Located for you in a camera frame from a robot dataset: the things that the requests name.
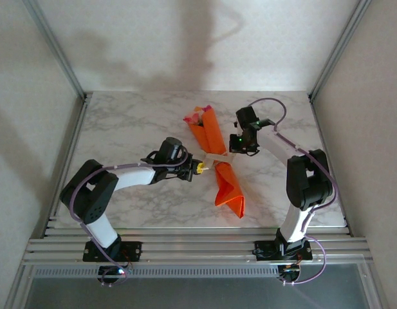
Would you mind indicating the cream printed satin ribbon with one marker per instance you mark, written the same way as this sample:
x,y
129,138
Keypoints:
x,y
217,158

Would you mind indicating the orange wrapping paper sheet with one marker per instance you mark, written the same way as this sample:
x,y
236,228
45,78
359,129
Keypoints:
x,y
228,190

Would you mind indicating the pink artificial rose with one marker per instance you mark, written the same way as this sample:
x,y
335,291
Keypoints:
x,y
189,118

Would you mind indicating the cream artificial rose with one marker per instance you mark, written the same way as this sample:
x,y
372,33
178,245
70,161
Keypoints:
x,y
198,118

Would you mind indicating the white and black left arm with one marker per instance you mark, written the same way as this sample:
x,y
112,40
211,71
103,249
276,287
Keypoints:
x,y
92,196

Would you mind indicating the grey translucent panel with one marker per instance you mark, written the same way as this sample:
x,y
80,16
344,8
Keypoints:
x,y
198,293

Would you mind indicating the black controller board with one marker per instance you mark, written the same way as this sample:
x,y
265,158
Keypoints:
x,y
111,272
288,272

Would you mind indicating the wide aluminium frame rail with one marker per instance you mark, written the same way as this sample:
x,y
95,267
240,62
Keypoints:
x,y
198,248

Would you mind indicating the aluminium table side rail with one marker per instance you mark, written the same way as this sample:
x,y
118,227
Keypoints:
x,y
71,154
322,128

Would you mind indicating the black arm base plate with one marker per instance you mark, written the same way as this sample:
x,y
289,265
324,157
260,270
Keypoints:
x,y
262,251
134,249

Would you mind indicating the aluminium frame post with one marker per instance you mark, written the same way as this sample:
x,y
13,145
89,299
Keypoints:
x,y
339,48
56,48

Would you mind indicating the aluminium frame bar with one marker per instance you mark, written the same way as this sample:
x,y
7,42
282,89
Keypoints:
x,y
373,286
19,286

